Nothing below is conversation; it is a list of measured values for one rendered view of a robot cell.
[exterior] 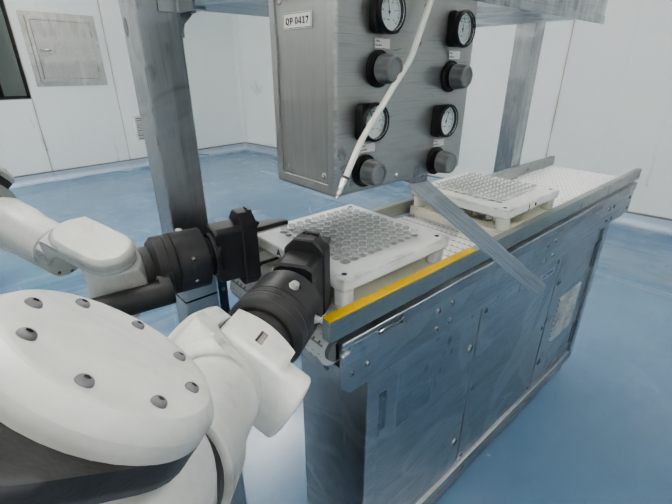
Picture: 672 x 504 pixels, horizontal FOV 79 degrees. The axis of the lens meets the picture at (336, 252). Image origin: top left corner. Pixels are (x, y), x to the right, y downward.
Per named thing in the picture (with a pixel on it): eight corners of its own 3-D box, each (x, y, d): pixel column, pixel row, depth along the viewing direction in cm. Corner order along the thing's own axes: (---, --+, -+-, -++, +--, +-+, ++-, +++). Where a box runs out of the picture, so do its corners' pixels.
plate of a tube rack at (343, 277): (449, 246, 70) (450, 235, 69) (343, 295, 55) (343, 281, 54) (350, 212, 86) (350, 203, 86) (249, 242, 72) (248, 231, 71)
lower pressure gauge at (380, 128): (363, 144, 40) (364, 103, 38) (353, 142, 41) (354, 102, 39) (389, 140, 42) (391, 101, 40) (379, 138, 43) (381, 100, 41)
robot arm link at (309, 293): (277, 227, 54) (231, 265, 44) (346, 234, 52) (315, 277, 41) (282, 307, 59) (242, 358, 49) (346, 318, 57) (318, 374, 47)
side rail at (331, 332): (329, 344, 53) (329, 323, 52) (321, 338, 54) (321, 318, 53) (639, 178, 132) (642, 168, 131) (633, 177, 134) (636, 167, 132)
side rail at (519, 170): (229, 272, 71) (227, 256, 70) (225, 269, 73) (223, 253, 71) (553, 164, 151) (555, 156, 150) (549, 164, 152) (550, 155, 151)
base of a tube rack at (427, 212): (502, 243, 84) (504, 232, 83) (409, 214, 101) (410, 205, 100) (553, 217, 99) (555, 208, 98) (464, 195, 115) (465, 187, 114)
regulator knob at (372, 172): (367, 193, 41) (369, 148, 39) (351, 189, 42) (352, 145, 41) (390, 187, 43) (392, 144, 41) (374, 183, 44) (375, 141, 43)
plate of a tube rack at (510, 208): (507, 220, 82) (509, 211, 81) (410, 194, 98) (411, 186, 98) (558, 197, 96) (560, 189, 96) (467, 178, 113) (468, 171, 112)
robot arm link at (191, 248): (236, 198, 66) (158, 211, 60) (260, 215, 59) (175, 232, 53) (243, 267, 71) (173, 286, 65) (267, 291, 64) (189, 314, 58)
